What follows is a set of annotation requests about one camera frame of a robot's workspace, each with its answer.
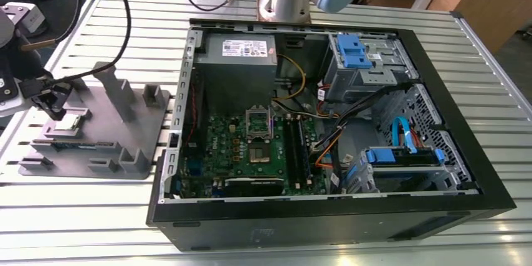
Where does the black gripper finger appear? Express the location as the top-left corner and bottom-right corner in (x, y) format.
(32, 90), (68, 121)

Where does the silver CPU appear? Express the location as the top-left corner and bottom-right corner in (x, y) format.
(55, 113), (83, 132)

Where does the metal socket cover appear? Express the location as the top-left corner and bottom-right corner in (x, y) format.
(244, 103), (276, 141)

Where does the CPU socket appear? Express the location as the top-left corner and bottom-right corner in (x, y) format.
(247, 141), (272, 165)

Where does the green RAM stick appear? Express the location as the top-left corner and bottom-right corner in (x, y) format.
(32, 139), (116, 152)

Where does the grey parts rack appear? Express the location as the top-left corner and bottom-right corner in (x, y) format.
(17, 61), (172, 181)

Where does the blue expansion slot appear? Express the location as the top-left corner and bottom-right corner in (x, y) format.
(185, 158), (204, 177)

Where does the grey power supply unit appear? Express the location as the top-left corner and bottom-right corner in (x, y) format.
(193, 32), (279, 110)

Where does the green motherboard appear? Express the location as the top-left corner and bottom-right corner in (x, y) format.
(177, 103), (329, 198)

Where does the black graphics card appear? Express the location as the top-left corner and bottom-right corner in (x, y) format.
(223, 176), (287, 197)

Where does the black RAM slot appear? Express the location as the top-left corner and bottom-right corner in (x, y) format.
(295, 113), (313, 186)
(284, 113), (301, 189)

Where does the blue drive carrier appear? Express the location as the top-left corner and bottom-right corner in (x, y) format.
(336, 34), (372, 69)

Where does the silver drive cage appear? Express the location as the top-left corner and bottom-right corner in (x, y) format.
(324, 32), (419, 102)

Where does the black PC case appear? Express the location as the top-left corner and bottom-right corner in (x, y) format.
(144, 18), (517, 253)

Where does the hard disk in blue carrier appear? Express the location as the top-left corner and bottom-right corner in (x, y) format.
(365, 148), (444, 167)

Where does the silver disk bay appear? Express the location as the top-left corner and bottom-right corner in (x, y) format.
(360, 146), (475, 194)

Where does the wooden cabinet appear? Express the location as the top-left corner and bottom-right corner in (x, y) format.
(452, 0), (532, 54)

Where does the silver camera on black bracket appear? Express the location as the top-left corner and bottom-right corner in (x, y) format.
(0, 75), (23, 116)

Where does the grey camera on black bracket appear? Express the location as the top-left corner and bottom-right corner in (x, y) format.
(3, 2), (45, 33)

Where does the yellow wire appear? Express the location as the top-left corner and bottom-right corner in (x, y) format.
(273, 54), (308, 101)

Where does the orange wire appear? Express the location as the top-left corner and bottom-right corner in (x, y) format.
(313, 140), (340, 171)

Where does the black wire bundle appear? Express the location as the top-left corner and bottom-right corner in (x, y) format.
(311, 82), (416, 154)

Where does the blue flat wire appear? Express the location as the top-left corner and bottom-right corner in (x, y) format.
(392, 116), (419, 154)

